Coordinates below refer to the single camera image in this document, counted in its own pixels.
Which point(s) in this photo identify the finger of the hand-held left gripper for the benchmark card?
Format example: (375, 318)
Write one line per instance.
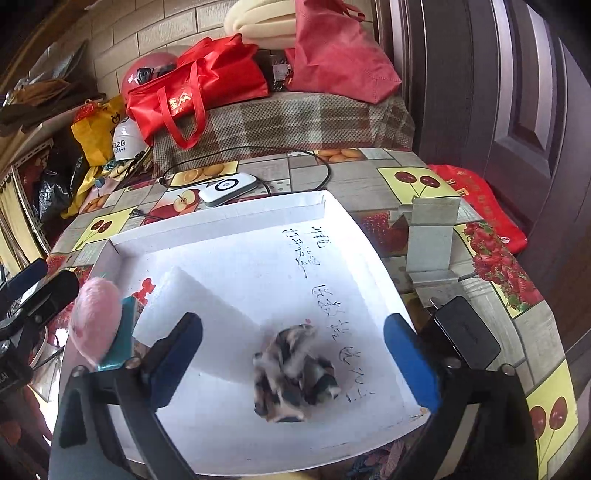
(123, 332)

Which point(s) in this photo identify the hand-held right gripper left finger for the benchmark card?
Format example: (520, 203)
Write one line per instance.
(179, 364)

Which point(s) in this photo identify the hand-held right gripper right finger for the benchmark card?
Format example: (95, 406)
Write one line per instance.
(411, 364)

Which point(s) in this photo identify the pink fluffy plush ball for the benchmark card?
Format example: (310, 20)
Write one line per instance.
(94, 318)

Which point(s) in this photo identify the calico fluffy plush toy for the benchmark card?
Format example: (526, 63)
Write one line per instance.
(291, 374)

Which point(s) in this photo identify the white cardboard tray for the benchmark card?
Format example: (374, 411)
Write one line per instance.
(277, 277)

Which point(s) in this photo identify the white foam block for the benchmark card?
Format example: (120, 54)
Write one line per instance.
(203, 318)

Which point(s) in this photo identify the black phone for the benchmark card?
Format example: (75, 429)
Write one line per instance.
(466, 330)

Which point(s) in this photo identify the black plastic bag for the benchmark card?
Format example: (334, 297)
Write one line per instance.
(55, 194)

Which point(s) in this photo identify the yellow bag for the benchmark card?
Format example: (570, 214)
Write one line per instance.
(97, 134)

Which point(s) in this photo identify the white oval power bank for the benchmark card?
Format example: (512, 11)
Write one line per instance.
(227, 189)

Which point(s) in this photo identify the red plastic bag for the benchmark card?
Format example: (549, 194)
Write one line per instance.
(485, 203)

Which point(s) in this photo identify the white helmet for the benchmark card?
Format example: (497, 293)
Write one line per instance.
(127, 138)

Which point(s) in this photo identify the fruit print tablecloth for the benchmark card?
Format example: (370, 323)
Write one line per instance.
(364, 173)

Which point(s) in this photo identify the pink helmet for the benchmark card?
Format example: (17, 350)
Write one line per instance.
(152, 62)

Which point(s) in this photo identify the plaid cloth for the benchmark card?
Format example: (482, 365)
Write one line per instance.
(286, 124)

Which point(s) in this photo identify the brown panelled door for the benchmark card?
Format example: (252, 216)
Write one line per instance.
(485, 92)

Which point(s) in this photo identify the dark box with labels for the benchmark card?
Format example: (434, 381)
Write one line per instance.
(274, 71)

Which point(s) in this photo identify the plain red non-woven bag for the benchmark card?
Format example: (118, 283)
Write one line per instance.
(337, 55)

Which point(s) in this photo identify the cream foam rolls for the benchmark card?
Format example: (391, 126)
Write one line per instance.
(258, 23)

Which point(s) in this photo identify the grey metal bracket stand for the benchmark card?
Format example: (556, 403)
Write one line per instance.
(429, 244)

